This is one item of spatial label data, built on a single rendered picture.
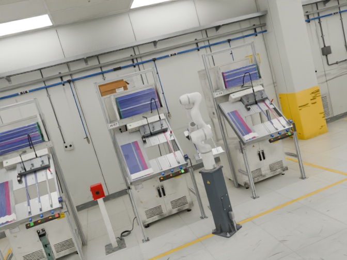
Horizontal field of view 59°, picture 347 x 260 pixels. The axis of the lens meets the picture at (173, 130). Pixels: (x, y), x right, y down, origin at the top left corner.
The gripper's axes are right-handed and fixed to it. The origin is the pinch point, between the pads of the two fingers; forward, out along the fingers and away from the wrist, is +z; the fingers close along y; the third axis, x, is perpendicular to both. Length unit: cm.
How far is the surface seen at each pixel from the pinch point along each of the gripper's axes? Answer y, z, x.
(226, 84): -71, 4, -65
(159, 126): 33.2, 3.6, -30.8
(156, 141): 42.2, 7.4, -14.4
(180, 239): 48, 28, 100
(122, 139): 81, 5, -30
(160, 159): 44.4, 4.7, 12.5
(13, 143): 199, -24, -47
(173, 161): 30.1, 5.3, 19.2
